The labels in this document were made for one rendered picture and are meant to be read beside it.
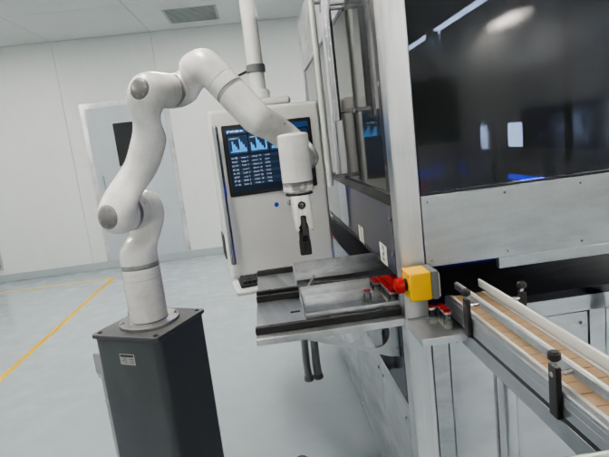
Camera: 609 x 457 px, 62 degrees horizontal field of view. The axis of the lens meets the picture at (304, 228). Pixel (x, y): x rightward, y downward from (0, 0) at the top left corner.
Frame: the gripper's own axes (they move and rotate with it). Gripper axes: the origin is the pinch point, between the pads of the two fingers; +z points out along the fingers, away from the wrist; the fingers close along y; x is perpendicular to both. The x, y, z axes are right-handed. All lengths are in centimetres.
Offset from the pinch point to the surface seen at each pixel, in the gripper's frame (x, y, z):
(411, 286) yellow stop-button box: -23.3, -21.4, 8.4
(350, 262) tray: -20, 54, 20
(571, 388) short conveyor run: -36, -64, 15
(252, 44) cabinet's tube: 7, 95, -73
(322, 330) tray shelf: -1.1, -10.7, 20.6
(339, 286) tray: -10.7, 19.8, 18.4
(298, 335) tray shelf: 5.3, -10.8, 21.2
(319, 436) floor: -1, 80, 109
